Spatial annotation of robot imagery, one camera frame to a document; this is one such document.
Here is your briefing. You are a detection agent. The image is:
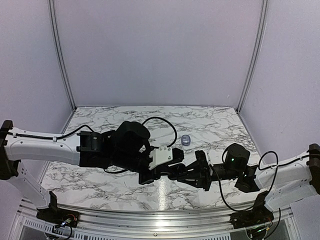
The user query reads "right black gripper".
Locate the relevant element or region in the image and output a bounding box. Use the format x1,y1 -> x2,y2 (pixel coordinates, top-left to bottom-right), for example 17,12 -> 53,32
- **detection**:
176,160 -> 240,192

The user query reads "purple earbud charging case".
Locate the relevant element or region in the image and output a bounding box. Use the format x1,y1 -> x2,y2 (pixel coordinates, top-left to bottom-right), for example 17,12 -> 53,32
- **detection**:
180,134 -> 191,146

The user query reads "black earbud charging case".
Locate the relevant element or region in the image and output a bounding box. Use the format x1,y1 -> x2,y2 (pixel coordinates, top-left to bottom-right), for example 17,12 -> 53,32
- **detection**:
167,163 -> 188,181

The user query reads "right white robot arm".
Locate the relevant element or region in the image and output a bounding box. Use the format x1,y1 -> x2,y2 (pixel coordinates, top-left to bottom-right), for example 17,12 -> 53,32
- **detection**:
177,143 -> 320,224

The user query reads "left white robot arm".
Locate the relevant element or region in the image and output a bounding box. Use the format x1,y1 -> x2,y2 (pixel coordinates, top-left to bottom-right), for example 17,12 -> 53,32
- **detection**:
0,120 -> 187,223

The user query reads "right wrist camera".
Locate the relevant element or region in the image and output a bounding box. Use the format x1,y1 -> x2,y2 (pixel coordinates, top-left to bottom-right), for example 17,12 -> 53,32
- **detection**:
195,150 -> 213,174

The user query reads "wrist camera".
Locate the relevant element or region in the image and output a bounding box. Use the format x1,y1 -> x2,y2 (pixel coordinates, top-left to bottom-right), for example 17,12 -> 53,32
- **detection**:
195,150 -> 213,174
148,146 -> 184,170

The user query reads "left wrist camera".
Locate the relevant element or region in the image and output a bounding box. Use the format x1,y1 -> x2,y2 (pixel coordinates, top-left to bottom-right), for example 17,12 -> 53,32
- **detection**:
148,146 -> 184,170

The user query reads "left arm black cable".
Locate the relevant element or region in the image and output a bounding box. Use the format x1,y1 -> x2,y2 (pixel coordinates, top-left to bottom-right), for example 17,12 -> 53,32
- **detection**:
102,116 -> 178,175

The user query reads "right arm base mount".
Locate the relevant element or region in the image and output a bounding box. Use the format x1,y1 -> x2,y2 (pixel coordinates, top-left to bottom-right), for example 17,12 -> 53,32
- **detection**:
229,191 -> 274,229

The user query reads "aluminium front rail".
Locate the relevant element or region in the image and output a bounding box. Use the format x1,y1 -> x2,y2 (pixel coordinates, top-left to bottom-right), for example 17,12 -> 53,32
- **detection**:
8,199 -> 301,240

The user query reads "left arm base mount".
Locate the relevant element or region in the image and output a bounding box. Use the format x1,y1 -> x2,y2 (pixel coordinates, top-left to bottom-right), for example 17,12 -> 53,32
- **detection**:
36,191 -> 80,228

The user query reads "right aluminium corner post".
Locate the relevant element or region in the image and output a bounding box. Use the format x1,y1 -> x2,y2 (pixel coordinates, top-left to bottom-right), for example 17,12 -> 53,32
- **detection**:
236,0 -> 269,115

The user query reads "aluminium corner post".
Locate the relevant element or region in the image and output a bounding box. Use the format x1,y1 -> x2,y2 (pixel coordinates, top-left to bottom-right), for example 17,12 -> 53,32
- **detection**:
236,0 -> 269,115
47,0 -> 77,112

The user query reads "left aluminium corner post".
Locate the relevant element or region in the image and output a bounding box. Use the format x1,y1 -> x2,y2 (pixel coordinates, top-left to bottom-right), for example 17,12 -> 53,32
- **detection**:
47,0 -> 77,112

